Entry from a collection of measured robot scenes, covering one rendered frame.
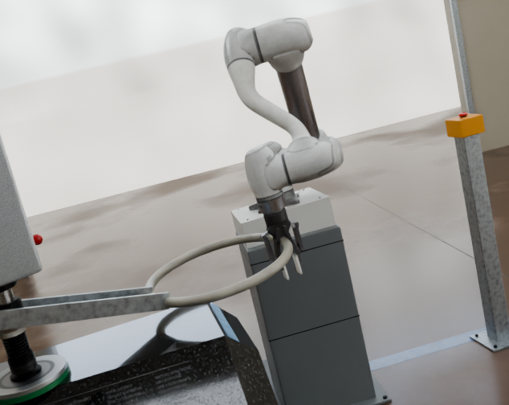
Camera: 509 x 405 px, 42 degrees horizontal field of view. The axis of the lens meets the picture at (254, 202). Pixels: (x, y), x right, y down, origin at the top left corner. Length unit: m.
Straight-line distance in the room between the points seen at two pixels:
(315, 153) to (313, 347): 1.08
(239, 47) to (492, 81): 5.40
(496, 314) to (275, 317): 1.09
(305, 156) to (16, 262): 0.90
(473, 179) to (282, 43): 1.17
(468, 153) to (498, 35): 4.60
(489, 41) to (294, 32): 5.29
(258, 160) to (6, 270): 0.81
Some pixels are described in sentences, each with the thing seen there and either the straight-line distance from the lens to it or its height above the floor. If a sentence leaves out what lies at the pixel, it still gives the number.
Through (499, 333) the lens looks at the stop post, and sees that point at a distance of 3.38.
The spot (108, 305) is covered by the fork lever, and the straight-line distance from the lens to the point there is 1.91.
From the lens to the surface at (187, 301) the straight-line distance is 1.92.
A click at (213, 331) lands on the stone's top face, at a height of 0.85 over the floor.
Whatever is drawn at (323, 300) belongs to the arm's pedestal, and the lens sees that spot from 2.83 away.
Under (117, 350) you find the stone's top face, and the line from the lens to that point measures 1.95.
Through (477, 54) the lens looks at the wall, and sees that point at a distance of 7.51.
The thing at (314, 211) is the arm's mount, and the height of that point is 0.88.
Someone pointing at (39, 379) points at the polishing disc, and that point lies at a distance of 1.87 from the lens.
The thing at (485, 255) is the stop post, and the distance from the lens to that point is 3.22.
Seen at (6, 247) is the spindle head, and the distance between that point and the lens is 1.74.
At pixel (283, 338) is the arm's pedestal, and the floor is 0.39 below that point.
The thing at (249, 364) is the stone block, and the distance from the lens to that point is 1.84.
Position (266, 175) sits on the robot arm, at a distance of 2.06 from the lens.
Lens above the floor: 1.55
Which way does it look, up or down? 12 degrees down
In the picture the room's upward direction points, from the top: 13 degrees counter-clockwise
